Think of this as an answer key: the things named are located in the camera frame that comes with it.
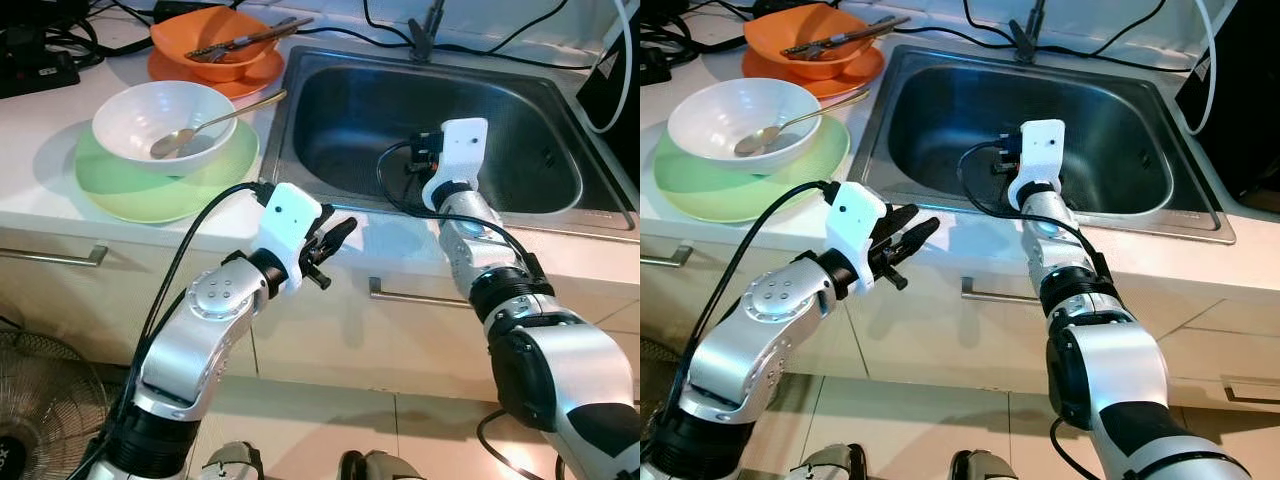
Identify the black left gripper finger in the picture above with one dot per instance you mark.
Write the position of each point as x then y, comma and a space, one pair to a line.
900, 222
335, 240
915, 242
327, 223

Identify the metal spoon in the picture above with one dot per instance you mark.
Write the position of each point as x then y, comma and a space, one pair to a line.
165, 145
748, 143

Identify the light green plate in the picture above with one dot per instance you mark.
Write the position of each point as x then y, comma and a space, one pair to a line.
710, 195
130, 195

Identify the white ceramic bowl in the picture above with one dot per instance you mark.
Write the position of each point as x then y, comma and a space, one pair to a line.
745, 110
165, 115

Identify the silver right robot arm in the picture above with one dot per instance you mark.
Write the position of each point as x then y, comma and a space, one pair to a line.
570, 370
1120, 370

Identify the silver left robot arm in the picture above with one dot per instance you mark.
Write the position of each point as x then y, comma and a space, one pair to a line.
740, 350
190, 340

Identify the black kitchen appliance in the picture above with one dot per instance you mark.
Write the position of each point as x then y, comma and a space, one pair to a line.
1245, 90
620, 100

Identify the white base cabinet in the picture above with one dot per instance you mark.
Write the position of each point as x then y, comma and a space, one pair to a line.
930, 340
330, 340

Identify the stainless steel sink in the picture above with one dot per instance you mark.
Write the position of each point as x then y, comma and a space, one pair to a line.
930, 110
350, 110

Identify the chrome faucet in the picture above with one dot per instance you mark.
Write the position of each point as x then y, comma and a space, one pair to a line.
1025, 45
425, 45

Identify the orange plate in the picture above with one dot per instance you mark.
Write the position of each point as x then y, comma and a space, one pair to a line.
865, 72
265, 72

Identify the blue patterned chopstick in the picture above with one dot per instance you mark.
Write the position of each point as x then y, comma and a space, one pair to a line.
820, 42
225, 45

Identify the grey left robot foot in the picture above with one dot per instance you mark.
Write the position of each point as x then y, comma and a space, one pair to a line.
232, 463
828, 465

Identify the grey robot foot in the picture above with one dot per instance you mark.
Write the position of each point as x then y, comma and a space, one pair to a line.
985, 467
232, 463
828, 465
380, 467

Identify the grey right robot foot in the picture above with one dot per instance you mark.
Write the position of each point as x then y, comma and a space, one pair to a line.
380, 467
985, 467

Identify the orange bowl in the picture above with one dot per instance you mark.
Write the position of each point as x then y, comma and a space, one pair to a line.
200, 25
790, 25

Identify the floor fan with grille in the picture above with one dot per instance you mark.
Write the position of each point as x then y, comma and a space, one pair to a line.
50, 400

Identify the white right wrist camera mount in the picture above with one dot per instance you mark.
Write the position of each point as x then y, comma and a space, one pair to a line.
1040, 150
460, 150

